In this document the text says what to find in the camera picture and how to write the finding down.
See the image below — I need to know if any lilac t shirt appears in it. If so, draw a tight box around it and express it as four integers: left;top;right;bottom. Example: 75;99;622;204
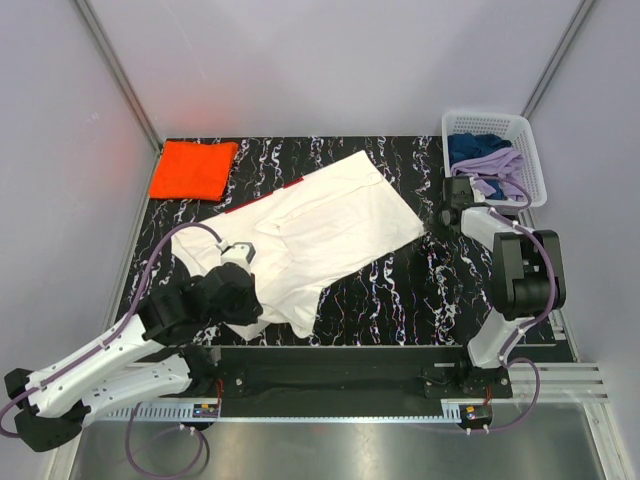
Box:
450;147;528;201

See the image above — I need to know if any folded orange t shirt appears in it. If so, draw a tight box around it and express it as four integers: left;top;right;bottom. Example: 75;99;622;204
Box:
149;141;239;202

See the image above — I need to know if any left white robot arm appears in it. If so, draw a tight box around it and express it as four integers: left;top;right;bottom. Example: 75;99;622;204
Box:
1;262;263;452

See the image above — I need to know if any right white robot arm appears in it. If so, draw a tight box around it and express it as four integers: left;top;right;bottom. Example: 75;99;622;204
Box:
431;177;566;397

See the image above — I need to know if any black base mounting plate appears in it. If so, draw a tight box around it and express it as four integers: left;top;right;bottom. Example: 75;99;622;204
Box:
206;346;513;406

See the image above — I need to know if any white t shirt red print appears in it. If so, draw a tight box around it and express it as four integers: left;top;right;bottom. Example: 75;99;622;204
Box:
171;151;424;340

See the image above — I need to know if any slotted cable duct rail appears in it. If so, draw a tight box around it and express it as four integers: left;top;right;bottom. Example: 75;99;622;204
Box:
106;398;490;424

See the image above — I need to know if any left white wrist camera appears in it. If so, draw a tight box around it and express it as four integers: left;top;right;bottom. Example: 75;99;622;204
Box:
216;240;256;274

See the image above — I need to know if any dark blue t shirt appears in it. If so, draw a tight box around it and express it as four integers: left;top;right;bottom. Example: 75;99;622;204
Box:
446;132;514;199

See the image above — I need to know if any white plastic laundry basket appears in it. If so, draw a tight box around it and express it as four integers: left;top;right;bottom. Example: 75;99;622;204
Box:
441;110;547;208

